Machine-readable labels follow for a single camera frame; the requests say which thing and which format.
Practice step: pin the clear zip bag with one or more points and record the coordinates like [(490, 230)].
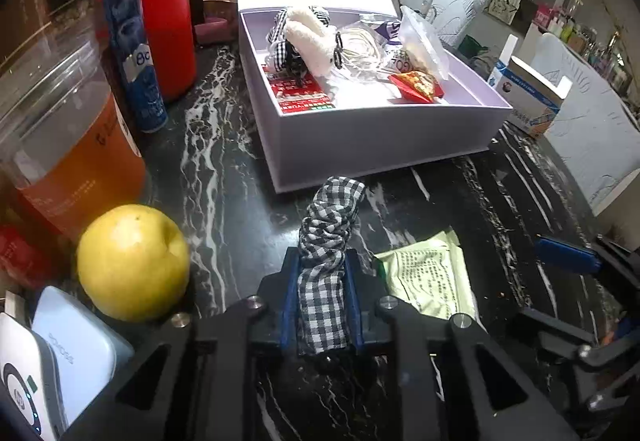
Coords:
[(422, 46)]

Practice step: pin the yellow pear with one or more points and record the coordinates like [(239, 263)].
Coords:
[(132, 261)]

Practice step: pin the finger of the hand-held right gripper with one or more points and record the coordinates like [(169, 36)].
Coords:
[(567, 255), (555, 328)]

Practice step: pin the silver purple foil packet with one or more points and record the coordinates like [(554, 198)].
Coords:
[(389, 28)]

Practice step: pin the white round dial device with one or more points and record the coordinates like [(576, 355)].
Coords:
[(25, 381)]

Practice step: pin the light blue power bank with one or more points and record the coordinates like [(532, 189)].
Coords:
[(75, 346)]

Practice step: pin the lavender gift box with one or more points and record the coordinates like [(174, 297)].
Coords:
[(375, 136)]

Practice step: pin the row of shelf bottles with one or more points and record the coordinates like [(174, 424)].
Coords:
[(565, 21)]

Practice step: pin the clear cup orange drink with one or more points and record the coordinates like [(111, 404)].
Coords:
[(60, 121)]

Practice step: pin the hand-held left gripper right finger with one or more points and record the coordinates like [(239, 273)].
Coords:
[(354, 301)]

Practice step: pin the green tea packet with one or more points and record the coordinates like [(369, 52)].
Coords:
[(425, 276)]

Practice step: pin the blue white mask box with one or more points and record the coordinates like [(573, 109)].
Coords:
[(525, 96)]

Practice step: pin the blue tablet tube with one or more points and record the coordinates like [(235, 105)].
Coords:
[(135, 51)]

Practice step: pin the maroon small pouch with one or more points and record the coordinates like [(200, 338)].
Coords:
[(215, 31)]

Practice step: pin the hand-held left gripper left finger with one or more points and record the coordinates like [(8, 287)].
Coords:
[(289, 301)]

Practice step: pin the long red snack packet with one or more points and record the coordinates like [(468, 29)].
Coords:
[(297, 91)]

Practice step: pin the white fluffy checkered hair clip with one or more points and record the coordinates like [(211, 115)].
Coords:
[(310, 36)]

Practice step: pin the checkered fabric scrunchie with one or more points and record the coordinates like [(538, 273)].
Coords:
[(325, 241)]

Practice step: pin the green bag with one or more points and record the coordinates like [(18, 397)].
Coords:
[(475, 48)]

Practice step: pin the small red snack packet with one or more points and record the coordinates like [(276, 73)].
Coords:
[(417, 83)]

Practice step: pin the red canister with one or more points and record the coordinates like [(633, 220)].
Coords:
[(167, 16)]

